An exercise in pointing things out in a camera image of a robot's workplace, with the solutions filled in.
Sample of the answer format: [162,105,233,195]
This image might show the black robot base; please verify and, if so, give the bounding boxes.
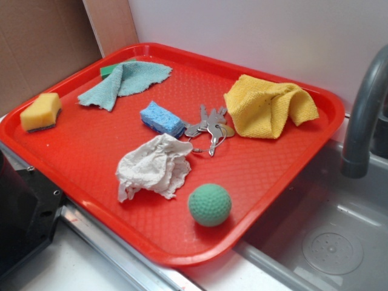
[1,153,64,279]

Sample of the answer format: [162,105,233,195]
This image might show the red plastic tray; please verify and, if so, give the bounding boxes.
[1,44,345,267]

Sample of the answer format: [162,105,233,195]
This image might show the silver key bunch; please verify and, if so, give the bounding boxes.
[183,104,235,156]

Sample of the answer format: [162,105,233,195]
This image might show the crumpled white paper towel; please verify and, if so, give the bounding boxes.
[116,133,193,202]

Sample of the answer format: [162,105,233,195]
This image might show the blue sponge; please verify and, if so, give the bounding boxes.
[140,101,186,138]

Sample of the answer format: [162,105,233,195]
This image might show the green dimpled ball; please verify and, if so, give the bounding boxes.
[188,184,232,227]

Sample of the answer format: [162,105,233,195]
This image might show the yellow microfiber cloth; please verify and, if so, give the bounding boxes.
[224,75,319,139]

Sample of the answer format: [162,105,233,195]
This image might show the teal microfiber cloth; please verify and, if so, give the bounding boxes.
[78,61,172,112]

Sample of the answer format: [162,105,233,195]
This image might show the green block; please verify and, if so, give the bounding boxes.
[100,58,136,80]

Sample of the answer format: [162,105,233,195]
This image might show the yellow scouring sponge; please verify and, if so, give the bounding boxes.
[19,93,62,132]

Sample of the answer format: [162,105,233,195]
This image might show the grey plastic sink basin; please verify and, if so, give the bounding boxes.
[233,138,388,291]

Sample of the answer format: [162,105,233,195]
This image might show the grey toy faucet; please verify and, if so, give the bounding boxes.
[341,46,387,178]

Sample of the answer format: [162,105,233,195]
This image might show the brown cardboard panel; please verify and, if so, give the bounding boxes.
[1,1,138,115]

